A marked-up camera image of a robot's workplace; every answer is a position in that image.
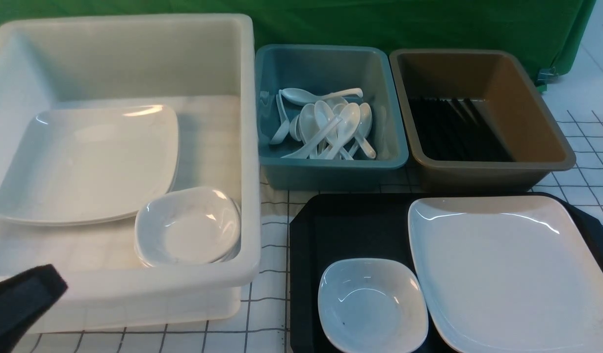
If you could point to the teal plastic bin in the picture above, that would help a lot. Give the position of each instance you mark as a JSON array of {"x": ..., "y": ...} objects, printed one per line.
[{"x": 321, "y": 70}]

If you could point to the pile of white spoons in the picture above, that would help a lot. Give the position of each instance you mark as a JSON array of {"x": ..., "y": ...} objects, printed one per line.
[{"x": 330, "y": 129}]

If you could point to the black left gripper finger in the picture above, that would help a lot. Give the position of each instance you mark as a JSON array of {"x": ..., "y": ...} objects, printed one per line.
[{"x": 24, "y": 299}]

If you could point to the green backdrop cloth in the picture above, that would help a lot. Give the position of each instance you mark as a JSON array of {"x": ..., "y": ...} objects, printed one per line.
[{"x": 541, "y": 34}]

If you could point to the white bowls in tub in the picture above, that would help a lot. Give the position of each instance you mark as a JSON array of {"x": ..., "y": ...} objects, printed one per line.
[{"x": 199, "y": 225}]

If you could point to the white checkered tablecloth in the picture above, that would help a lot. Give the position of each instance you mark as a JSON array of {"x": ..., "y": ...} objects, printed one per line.
[{"x": 260, "y": 324}]

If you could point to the brown plastic bin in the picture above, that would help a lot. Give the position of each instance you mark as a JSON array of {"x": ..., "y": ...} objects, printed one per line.
[{"x": 501, "y": 89}]

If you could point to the large white square plate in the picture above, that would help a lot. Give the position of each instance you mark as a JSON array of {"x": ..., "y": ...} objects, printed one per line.
[{"x": 508, "y": 274}]

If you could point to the metal binder clip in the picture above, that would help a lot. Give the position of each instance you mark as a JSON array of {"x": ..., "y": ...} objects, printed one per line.
[{"x": 547, "y": 76}]

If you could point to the large white plastic tub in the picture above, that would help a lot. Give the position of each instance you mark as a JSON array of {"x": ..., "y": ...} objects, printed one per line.
[{"x": 200, "y": 65}]

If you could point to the small white square bowl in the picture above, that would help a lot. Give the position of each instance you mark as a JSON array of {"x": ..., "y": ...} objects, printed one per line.
[{"x": 372, "y": 305}]

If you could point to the pile of black chopsticks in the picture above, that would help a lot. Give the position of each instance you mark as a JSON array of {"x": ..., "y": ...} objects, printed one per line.
[{"x": 455, "y": 130}]

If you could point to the black plastic serving tray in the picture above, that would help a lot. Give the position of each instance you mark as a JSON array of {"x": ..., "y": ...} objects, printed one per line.
[{"x": 333, "y": 227}]

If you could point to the white plates in tub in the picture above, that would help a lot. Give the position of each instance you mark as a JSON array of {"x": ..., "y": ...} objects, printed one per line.
[{"x": 86, "y": 166}]

